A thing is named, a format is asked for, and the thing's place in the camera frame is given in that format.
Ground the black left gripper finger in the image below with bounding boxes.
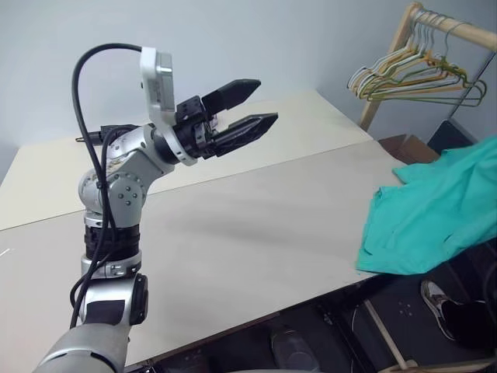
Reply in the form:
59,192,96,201
212,113,279,158
201,78,260,116

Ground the black and white sneaker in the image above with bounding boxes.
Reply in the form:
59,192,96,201
421,279,487,341

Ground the black case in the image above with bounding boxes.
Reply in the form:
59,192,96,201
426,119,481,157

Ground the folded dark purple umbrella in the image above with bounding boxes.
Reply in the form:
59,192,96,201
75,124,135,143

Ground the wooden clothes rack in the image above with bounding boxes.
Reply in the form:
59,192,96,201
359,2,497,373

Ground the teal cloth garment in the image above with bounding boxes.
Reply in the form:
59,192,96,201
356,134,497,276

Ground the dark rounded shape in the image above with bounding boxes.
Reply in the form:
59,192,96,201
270,328,316,367

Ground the white wire hanger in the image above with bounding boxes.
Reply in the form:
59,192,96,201
351,13,459,98

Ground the brown cardboard box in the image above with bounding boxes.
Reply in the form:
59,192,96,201
378,134,442,165

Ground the green wire hanger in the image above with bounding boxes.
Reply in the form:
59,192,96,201
367,21,488,108

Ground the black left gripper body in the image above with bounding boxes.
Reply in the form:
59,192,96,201
172,96,218,159

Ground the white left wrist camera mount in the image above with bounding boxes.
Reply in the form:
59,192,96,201
139,46,197,167

